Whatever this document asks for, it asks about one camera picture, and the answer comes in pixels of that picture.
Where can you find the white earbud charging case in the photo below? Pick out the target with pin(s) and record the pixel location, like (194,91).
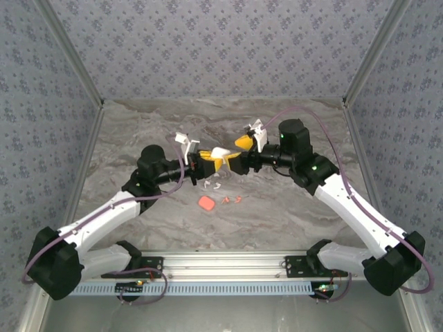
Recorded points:
(221,152)

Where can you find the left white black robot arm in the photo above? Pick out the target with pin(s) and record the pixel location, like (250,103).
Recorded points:
(104,214)

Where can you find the pink earbud charging case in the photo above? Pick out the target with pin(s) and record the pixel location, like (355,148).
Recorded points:
(207,203)

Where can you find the small controller circuit board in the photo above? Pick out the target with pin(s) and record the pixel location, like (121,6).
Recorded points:
(128,287)
(325,287)

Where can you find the grey metal panel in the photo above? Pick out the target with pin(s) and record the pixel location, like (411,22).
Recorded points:
(221,314)

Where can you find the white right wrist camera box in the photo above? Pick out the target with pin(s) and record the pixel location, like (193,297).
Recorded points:
(259,136)

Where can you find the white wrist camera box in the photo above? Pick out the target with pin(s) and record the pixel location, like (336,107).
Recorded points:
(259,136)
(190,148)

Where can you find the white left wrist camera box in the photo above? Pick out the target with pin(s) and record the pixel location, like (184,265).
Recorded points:
(190,148)

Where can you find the aluminium table side rail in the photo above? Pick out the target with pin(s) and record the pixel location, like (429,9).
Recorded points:
(356,138)
(91,138)

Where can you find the aluminium mounting rail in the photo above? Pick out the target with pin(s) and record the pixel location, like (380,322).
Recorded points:
(221,264)

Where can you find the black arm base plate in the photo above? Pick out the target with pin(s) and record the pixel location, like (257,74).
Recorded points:
(157,264)
(294,268)

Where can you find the aluminium corner post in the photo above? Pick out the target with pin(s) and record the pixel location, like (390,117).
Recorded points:
(75,55)
(372,55)

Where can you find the aluminium lower frame rail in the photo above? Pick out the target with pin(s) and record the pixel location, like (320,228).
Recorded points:
(417,314)
(34,311)

